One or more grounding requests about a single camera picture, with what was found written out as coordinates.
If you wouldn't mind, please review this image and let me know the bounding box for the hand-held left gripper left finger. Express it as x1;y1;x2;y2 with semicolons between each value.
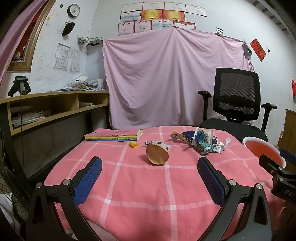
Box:
26;156;103;241

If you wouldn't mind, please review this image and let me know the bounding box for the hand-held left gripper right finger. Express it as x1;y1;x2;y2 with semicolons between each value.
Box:
197;157;272;241

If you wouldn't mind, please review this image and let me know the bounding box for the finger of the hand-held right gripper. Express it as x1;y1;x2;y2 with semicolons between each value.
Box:
259;155;296;179
280;148;296;163

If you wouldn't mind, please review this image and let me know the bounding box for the red basin with white rim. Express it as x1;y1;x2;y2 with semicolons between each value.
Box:
242;136;287;168

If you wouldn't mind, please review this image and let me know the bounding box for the brown wooden cabinet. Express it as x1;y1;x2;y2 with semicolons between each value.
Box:
277;109;296;149

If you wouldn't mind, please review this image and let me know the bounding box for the crumpled teal packet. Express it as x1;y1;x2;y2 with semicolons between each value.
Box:
193;127;214;154

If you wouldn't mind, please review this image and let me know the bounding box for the yellow cover book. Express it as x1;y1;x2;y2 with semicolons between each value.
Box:
85;136;142;141

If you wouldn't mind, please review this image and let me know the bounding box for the pink cover book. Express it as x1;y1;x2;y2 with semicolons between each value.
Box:
84;128;144;138

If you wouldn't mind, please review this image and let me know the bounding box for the pink checked blanket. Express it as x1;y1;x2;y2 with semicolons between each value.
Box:
43;126;289;241

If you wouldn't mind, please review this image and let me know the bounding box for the brown paper cup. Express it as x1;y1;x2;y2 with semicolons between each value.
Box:
146;142;169;166

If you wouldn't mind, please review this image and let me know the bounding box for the black mesh office chair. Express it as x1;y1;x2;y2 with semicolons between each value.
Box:
198;68;277;142

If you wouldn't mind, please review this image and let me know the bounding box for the stack of newspapers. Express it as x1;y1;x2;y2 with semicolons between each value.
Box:
11;111;45;128

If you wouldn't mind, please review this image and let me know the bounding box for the pile of papers and books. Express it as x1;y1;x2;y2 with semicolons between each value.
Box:
50;74;105;92

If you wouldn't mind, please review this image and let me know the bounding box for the pink hanging sheet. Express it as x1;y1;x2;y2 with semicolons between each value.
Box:
102;27;255;130

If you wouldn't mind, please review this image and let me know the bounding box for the grey hanging pouch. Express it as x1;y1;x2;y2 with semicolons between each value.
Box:
243;39;252;60

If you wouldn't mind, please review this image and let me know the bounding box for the black tripod clamp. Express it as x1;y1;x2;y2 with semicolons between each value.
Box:
8;76;31;96

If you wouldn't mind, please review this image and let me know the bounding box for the black hanging cap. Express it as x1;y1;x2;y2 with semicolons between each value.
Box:
62;21;75;36

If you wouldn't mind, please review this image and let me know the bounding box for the pink curtain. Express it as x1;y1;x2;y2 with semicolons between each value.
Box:
0;0;47;86

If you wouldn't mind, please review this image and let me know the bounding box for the wooden wall shelf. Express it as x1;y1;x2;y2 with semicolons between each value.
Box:
0;90;110;183

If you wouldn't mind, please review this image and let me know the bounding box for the red paper wall decoration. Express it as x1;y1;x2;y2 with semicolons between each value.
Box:
250;38;266;62

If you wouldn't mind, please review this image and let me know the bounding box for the small paper wall calendar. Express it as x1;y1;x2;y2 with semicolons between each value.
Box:
69;50;80;73

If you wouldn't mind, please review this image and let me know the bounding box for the large paper wall calendar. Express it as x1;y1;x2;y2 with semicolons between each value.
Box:
54;43;70;72

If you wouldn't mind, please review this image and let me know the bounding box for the wire wall rack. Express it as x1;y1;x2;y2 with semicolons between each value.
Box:
77;36;103;47

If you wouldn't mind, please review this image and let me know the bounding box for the wooden window frame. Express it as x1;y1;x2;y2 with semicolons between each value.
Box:
7;0;56;72

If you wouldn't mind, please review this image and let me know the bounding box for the round wall clock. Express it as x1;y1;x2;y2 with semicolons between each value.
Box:
67;4;80;17

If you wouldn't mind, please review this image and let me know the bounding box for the group of wall certificates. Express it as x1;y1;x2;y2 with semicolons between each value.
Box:
118;2;207;36

